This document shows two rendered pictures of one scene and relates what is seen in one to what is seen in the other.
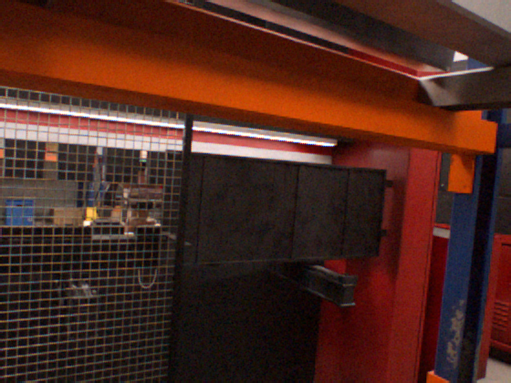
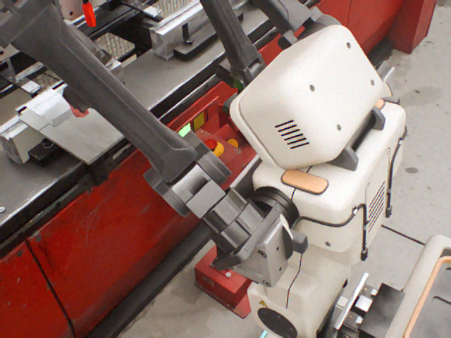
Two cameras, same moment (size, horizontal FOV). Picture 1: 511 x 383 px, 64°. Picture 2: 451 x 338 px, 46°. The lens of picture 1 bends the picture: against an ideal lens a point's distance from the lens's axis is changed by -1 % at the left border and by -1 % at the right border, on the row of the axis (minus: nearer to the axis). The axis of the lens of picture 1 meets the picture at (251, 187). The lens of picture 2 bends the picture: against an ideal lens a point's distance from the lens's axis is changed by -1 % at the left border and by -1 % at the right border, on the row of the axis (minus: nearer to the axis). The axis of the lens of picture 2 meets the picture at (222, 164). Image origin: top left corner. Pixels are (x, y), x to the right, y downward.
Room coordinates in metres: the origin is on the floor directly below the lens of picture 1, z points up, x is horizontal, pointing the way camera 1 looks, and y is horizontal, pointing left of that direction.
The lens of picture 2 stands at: (3.28, 0.36, 1.85)
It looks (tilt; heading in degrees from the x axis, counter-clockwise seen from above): 46 degrees down; 161
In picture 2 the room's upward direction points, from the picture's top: 3 degrees counter-clockwise
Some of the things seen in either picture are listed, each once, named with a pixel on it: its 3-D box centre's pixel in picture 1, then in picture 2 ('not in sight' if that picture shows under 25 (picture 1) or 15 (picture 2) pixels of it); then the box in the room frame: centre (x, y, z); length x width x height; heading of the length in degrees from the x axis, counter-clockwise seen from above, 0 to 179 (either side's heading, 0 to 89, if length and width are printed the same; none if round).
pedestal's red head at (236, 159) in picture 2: not in sight; (219, 146); (2.22, 0.72, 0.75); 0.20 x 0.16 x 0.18; 120
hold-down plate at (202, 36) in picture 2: not in sight; (209, 33); (1.85, 0.84, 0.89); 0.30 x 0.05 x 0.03; 120
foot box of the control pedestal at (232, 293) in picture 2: not in sight; (233, 275); (2.25, 0.73, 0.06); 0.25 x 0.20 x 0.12; 30
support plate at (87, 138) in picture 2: not in sight; (80, 120); (2.23, 0.36, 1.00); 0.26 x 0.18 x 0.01; 30
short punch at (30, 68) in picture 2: not in sight; (27, 55); (2.10, 0.29, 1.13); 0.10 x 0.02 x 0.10; 120
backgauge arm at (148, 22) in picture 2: (73, 287); (120, 15); (1.47, 0.62, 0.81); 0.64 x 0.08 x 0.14; 30
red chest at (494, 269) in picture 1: (431, 308); not in sight; (2.54, -1.19, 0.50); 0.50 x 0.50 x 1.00; 30
